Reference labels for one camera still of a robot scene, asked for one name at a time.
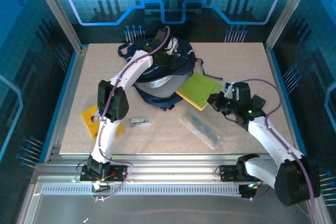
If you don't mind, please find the green book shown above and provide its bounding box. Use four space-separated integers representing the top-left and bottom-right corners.
175 72 224 111

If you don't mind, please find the long clear pencil case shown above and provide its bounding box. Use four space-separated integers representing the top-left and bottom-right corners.
177 110 224 151

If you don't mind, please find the navy blue backpack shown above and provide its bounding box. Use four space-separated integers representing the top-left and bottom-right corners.
117 37 224 111

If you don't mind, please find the small clear supplies bag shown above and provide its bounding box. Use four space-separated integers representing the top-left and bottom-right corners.
129 116 152 127

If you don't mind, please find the yellow book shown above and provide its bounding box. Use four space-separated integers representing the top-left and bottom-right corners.
80 104 125 141

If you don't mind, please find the black controller box with LED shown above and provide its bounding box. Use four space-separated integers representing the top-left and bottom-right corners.
238 184 257 200

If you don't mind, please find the small white connector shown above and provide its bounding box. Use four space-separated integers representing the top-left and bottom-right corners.
90 181 111 193

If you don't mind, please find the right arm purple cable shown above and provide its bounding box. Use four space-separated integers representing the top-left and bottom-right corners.
228 78 316 217

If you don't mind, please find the right aluminium side rail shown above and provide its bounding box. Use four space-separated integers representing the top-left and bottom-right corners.
264 44 309 163

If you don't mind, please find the aluminium side rail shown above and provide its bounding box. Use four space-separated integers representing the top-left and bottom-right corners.
43 45 89 163
264 44 309 163

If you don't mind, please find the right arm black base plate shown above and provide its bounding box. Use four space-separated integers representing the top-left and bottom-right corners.
219 165 268 183

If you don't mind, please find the wide aluminium frame rail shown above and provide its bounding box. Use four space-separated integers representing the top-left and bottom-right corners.
34 153 316 186

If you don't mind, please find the left aluminium side rail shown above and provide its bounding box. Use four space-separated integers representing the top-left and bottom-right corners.
43 45 89 163

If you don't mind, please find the slotted grey cable duct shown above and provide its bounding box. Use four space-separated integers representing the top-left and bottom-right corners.
41 185 244 196

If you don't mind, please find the right aluminium frame post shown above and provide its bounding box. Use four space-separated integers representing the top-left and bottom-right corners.
264 0 317 51

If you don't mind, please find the aluminium frame post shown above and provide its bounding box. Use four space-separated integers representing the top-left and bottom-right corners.
29 0 85 53
264 0 317 51

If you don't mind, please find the left aluminium frame post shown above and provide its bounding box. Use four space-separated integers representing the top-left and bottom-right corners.
29 0 85 53

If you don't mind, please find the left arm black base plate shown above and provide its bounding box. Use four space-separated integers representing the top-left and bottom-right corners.
79 165 127 183

